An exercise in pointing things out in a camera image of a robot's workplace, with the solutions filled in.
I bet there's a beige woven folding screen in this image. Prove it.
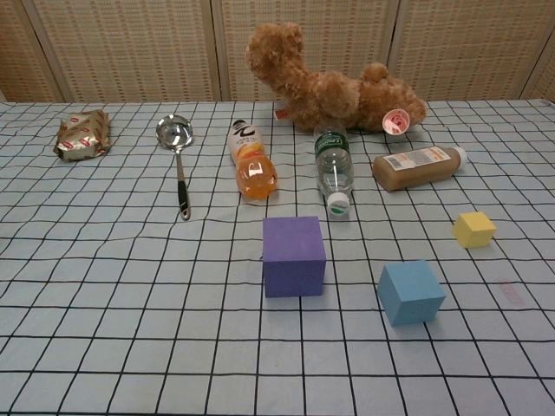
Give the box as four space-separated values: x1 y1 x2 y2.
0 0 555 104

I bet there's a brown plush teddy bear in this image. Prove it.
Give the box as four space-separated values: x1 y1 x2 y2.
245 21 428 134

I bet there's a light blue checkered tablecloth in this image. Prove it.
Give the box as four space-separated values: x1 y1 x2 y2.
0 98 555 416

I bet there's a clear water bottle green label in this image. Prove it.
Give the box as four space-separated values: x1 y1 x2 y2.
313 122 356 221

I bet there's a steel ladle black handle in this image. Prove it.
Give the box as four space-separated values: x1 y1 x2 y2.
155 114 194 222

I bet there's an orange juice bottle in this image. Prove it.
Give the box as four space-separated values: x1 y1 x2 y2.
226 119 279 201

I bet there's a large purple foam cube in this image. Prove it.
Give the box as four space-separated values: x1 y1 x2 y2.
262 215 327 299

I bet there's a small yellow foam cube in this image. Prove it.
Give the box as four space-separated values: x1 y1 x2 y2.
451 211 497 250

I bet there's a gold foil snack package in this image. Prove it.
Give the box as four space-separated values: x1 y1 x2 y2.
52 108 111 163

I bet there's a blue foam block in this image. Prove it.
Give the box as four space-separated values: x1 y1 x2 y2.
376 259 447 327

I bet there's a brown drink bottle white cap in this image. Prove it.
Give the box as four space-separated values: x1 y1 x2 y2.
371 145 469 192

